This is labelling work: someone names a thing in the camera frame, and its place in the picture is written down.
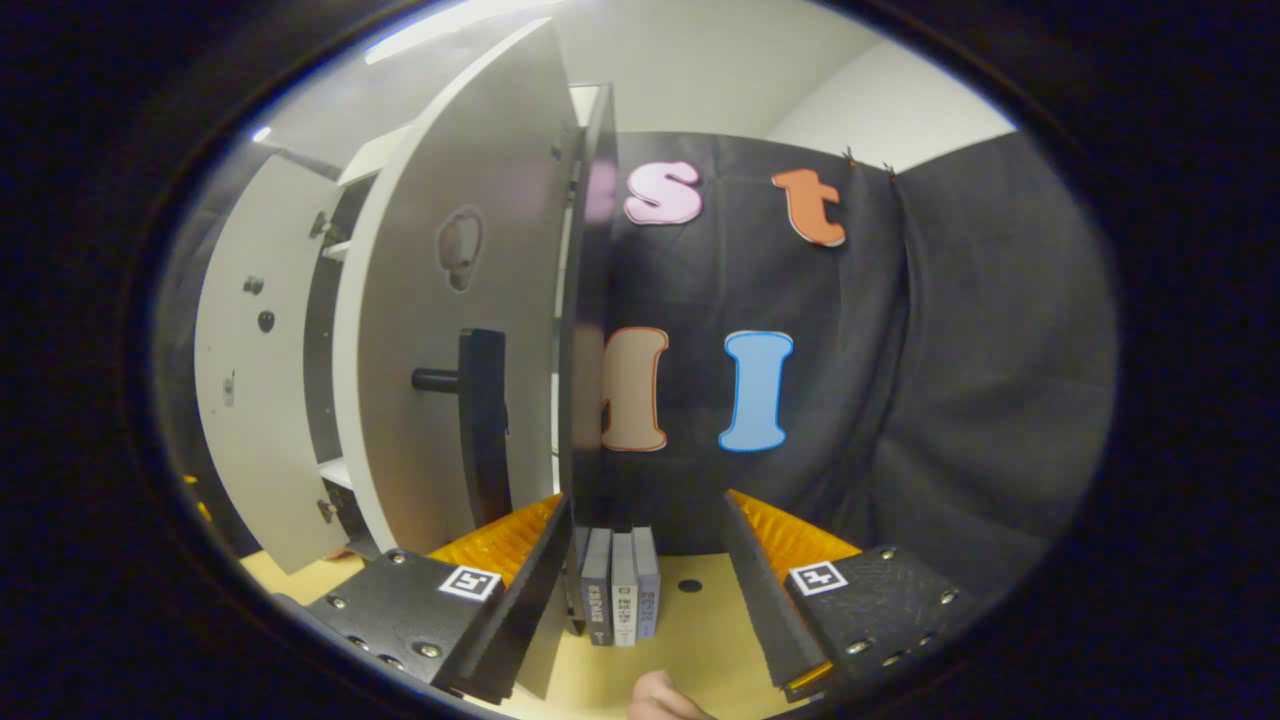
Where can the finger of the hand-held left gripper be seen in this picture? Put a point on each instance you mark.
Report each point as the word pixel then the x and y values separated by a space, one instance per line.
pixel 200 500

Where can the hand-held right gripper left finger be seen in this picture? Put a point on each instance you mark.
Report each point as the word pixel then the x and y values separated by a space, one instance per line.
pixel 535 610

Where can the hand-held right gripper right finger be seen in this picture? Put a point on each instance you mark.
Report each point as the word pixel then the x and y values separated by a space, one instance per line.
pixel 765 600

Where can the white shoe cabinet door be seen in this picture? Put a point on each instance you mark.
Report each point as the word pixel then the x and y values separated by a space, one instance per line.
pixel 400 300
pixel 250 400

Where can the white shoe cabinet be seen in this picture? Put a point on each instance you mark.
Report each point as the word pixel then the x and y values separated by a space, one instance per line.
pixel 592 300

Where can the dark grey book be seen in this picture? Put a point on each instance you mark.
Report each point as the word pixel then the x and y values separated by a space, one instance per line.
pixel 597 590

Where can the white book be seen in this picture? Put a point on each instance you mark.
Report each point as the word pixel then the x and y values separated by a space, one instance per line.
pixel 624 595

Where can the black backdrop cloth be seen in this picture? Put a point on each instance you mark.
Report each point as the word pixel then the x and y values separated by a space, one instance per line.
pixel 950 350

